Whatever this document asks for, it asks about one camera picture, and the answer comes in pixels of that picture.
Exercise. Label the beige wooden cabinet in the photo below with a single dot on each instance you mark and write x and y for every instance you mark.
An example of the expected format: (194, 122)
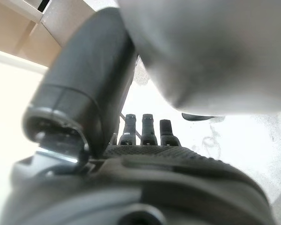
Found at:
(4, 25)

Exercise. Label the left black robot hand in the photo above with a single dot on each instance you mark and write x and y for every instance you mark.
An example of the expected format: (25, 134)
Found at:
(89, 70)

